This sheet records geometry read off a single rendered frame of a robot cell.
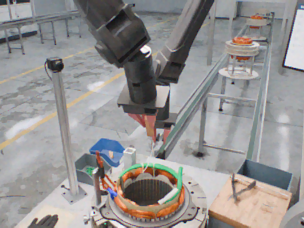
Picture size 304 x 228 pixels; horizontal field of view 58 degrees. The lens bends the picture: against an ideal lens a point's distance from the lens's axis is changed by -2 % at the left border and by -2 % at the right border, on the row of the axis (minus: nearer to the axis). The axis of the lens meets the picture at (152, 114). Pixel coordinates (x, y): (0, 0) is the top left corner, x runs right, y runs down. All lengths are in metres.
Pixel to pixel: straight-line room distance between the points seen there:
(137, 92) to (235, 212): 0.46
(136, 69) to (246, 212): 0.53
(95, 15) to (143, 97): 0.19
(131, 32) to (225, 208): 0.57
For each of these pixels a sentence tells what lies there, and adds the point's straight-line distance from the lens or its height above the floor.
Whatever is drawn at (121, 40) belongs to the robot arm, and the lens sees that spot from 0.47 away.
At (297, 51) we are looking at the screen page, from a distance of 1.59.
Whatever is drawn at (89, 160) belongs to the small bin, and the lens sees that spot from 1.48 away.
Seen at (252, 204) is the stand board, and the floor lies 1.06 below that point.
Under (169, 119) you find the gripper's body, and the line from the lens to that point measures 0.85.
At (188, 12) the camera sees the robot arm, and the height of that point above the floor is 1.57.
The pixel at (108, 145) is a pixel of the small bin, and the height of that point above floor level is 0.82.
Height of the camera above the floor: 1.64
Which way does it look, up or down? 26 degrees down
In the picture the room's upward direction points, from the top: straight up
